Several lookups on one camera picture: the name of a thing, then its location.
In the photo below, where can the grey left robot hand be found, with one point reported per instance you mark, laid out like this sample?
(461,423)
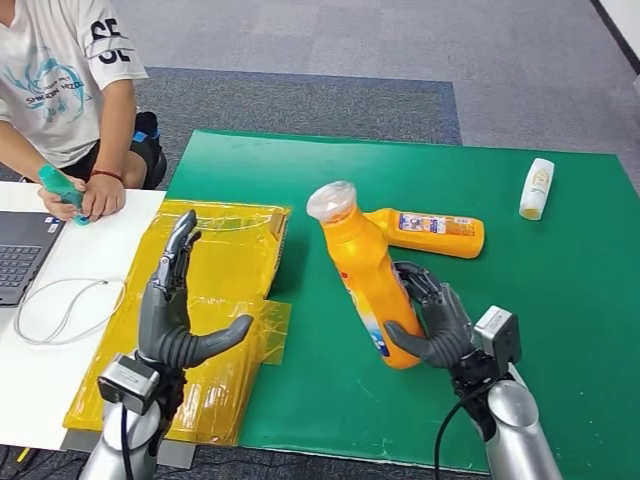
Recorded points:
(162,324)

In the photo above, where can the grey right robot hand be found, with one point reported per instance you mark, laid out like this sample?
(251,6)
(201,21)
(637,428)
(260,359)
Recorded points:
(445,324)

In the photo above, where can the orange bottle with clear cap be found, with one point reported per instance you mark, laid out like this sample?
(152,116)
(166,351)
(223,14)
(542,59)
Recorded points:
(370,278)

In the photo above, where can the teal green bottle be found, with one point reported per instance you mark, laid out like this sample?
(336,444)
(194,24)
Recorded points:
(55,182)

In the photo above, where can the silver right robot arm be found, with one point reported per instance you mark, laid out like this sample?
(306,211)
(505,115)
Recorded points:
(520,437)

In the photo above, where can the orange bottle with long label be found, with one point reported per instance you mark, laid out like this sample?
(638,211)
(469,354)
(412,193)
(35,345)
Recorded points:
(435,232)

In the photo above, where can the small white bottle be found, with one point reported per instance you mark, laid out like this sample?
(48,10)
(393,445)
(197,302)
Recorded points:
(536,189)

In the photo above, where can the yellow plastic wrapped sheet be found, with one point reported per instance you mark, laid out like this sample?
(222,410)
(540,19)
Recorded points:
(225,265)

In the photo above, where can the grey flat board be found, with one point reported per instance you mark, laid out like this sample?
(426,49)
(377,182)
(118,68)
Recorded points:
(180,456)

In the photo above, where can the green table mat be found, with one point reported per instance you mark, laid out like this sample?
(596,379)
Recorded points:
(550,298)

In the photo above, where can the person's left hand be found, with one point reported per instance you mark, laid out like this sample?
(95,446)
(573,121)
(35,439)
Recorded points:
(103,197)

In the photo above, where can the person's hand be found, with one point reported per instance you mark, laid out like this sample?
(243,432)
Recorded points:
(103,197)
(57,206)

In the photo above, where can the person's right hand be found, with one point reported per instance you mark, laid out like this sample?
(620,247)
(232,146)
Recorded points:
(57,206)

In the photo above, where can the dark grey laptop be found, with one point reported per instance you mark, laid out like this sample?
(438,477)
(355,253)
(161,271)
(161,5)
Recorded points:
(20,255)

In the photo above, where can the seated person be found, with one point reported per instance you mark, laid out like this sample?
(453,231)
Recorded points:
(50,86)

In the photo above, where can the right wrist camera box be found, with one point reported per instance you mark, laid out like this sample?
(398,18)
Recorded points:
(497,338)

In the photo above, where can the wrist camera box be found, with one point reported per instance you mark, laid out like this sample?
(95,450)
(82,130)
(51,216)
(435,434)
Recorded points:
(497,338)
(127,384)

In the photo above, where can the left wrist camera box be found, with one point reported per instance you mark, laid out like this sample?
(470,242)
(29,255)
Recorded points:
(127,384)

